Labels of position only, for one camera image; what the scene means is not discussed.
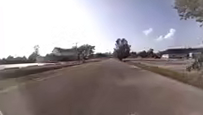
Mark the grey asphalt road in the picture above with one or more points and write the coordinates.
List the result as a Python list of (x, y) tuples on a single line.
[(104, 93)]

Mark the distant trees by road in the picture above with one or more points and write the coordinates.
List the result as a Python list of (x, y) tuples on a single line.
[(144, 53)]

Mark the pale flat field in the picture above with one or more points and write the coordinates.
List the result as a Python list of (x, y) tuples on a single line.
[(13, 66)]

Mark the large leafy roadside tree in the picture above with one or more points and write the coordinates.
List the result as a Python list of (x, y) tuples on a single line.
[(195, 8)]

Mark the distant tree line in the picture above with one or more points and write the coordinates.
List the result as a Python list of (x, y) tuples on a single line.
[(12, 58)]

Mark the dry grass roadside strip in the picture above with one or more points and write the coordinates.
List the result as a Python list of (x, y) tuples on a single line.
[(177, 74)]

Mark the house with pitched roof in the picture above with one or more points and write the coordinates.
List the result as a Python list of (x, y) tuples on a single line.
[(64, 53)]

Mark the dark tree at road end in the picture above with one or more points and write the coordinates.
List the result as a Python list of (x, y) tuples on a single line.
[(122, 48)]

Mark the low dark-roofed building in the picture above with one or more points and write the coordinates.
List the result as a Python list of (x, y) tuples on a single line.
[(182, 52)]

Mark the grass verge strip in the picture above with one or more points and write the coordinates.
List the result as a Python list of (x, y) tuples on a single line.
[(26, 72)]

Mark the tree beside house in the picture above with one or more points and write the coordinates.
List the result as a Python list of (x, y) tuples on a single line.
[(86, 51)]

